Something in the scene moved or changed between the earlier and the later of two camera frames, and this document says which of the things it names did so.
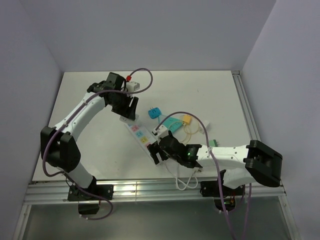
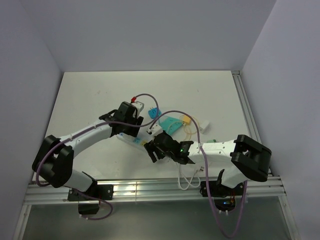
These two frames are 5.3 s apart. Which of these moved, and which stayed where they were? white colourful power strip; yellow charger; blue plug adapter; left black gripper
Moved: white colourful power strip; left black gripper
Stayed: yellow charger; blue plug adapter
